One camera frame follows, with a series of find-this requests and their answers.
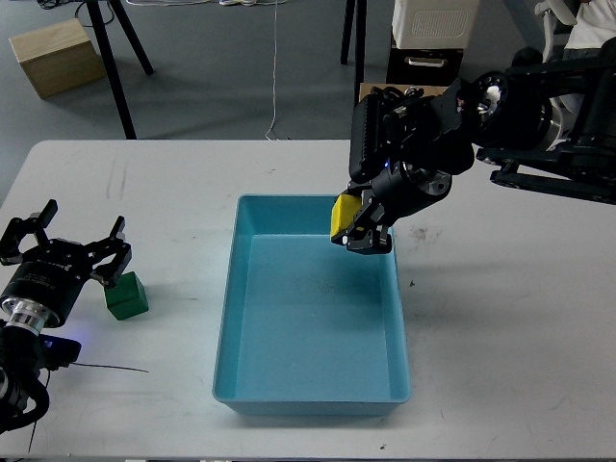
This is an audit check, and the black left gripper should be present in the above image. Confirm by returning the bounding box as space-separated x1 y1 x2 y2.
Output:
1 199 132 328

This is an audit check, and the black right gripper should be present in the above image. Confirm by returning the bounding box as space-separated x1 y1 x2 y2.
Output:
345 161 452 254

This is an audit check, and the yellow block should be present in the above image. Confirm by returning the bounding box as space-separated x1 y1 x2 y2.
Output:
330 193 362 244

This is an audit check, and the green block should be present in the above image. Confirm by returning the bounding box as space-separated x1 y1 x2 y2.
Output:
104 271 149 321

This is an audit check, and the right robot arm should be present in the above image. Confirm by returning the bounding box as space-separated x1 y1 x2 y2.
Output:
330 41 615 254

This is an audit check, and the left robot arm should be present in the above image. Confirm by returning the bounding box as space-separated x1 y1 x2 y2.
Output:
1 199 132 432

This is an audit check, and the wooden box left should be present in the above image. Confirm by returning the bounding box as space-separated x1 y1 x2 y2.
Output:
10 18 106 99

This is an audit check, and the white appliance box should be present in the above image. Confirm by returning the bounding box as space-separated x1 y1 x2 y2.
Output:
392 0 480 50

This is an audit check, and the blue plastic bin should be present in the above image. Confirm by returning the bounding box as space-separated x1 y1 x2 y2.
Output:
213 194 411 416

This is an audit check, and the black drawer cabinet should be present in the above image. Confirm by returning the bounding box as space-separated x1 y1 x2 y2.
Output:
385 39 465 87

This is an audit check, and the black table leg centre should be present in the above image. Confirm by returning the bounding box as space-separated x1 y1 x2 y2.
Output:
340 0 370 105

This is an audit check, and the black table legs left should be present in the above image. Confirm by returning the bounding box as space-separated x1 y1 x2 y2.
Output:
71 0 156 141

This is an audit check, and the white office chair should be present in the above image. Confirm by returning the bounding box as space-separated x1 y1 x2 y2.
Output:
534 0 578 63

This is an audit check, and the seated person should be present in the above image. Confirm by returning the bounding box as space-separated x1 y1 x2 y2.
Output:
562 0 615 61

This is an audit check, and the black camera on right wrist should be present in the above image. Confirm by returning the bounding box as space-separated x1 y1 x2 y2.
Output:
348 88 398 184

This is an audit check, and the black cable tie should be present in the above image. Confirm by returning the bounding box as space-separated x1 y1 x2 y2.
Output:
27 362 149 454

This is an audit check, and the white hanging cable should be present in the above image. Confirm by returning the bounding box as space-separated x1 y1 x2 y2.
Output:
125 0 292 142

